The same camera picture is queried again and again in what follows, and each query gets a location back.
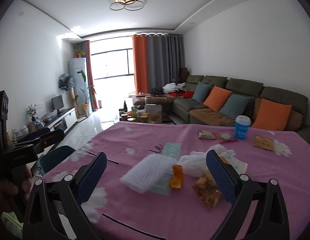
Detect gold and black snack bag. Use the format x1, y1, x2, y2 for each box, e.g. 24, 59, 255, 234
192, 171, 222, 209

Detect white crumpled tissue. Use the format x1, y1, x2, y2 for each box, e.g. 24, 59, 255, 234
177, 144, 236, 178

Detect orange curtain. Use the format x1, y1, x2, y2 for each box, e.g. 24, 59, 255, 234
133, 35, 148, 93

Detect olive green sectional sofa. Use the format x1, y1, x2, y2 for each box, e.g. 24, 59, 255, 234
172, 75, 310, 144

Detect red clear snack packet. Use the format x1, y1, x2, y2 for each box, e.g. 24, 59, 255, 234
214, 132, 238, 144

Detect white paper cup blue dots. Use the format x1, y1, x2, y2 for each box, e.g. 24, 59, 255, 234
219, 152, 248, 174

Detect black cable tie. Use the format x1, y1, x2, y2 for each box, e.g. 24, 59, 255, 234
88, 152, 120, 165

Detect orange cushion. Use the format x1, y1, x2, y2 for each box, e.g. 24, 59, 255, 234
252, 99, 292, 131
203, 86, 232, 112

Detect gold flat snack packet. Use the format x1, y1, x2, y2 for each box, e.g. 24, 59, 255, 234
253, 135, 275, 152

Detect tall potted plant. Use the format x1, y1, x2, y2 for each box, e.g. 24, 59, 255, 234
75, 69, 96, 118

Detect grey curtain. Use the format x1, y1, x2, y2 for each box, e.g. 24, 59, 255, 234
146, 34, 185, 88

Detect blue grey cushion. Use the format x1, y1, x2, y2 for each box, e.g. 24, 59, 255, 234
219, 94, 250, 120
192, 81, 211, 103

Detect white foam net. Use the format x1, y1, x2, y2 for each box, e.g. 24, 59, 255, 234
120, 153, 177, 193

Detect white standing air conditioner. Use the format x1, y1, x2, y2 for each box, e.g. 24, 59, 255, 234
68, 57, 90, 116

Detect small black monitor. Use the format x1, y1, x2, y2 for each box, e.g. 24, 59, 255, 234
51, 95, 64, 112

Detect blue cup with white lid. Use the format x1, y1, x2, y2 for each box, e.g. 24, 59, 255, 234
234, 115, 251, 140

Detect pink floral tablecloth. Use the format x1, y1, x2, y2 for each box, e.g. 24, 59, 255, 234
42, 121, 310, 240

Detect orange peel piece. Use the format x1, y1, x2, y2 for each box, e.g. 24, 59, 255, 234
169, 164, 184, 190

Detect white TV cabinet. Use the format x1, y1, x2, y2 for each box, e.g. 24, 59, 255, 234
12, 107, 78, 140

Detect coffee table with jars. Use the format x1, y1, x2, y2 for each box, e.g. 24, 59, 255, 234
119, 94, 177, 125

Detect teal plastic trash bin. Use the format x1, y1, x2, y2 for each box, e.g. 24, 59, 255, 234
36, 145, 75, 176

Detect small brown snack packet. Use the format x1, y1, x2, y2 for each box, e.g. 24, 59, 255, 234
198, 130, 216, 140

